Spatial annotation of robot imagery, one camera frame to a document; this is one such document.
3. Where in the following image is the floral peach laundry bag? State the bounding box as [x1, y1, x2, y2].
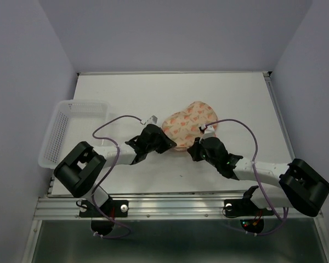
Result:
[161, 101, 218, 152]

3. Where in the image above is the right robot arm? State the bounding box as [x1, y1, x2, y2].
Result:
[188, 137, 329, 217]

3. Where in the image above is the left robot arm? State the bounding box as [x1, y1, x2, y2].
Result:
[54, 124, 177, 216]

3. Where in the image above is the white plastic basket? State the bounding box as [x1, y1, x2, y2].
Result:
[38, 99, 109, 169]

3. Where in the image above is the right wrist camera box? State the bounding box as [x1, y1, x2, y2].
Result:
[199, 124, 216, 140]

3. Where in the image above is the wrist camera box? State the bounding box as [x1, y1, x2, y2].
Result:
[140, 115, 158, 126]
[199, 124, 216, 140]

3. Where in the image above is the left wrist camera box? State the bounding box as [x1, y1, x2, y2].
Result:
[140, 115, 158, 126]

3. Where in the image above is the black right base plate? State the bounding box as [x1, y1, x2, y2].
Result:
[223, 198, 274, 218]

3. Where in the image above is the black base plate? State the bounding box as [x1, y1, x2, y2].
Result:
[76, 199, 129, 219]
[223, 198, 274, 218]

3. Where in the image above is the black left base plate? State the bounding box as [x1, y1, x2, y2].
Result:
[76, 199, 129, 219]

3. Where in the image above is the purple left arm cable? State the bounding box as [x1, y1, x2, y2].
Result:
[92, 114, 143, 239]

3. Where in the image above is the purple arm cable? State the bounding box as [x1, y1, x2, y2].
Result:
[205, 118, 290, 238]
[92, 114, 143, 239]

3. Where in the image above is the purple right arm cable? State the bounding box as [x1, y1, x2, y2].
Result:
[205, 118, 290, 238]

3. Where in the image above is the aluminium front rail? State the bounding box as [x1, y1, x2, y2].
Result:
[34, 195, 325, 220]

